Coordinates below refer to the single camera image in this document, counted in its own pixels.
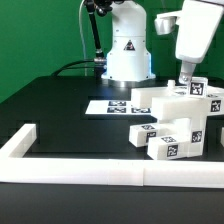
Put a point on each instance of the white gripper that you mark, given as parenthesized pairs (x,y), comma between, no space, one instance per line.
(198,23)

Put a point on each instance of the white tagged cube nut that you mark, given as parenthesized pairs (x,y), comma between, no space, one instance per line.
(198,87)
(222,137)

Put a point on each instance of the white chair back frame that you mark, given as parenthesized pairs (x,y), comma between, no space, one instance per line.
(175,103)

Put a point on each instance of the white chair seat part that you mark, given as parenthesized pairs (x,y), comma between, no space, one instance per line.
(189,131)

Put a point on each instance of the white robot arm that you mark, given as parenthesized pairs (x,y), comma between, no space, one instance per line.
(129,61)

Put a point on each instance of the white fiducial marker sheet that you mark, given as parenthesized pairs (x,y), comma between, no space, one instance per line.
(109,107)

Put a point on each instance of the white U-shaped obstacle fence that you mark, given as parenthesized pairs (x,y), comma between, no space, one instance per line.
(16,168)

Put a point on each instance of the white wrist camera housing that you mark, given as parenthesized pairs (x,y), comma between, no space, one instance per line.
(165,22)

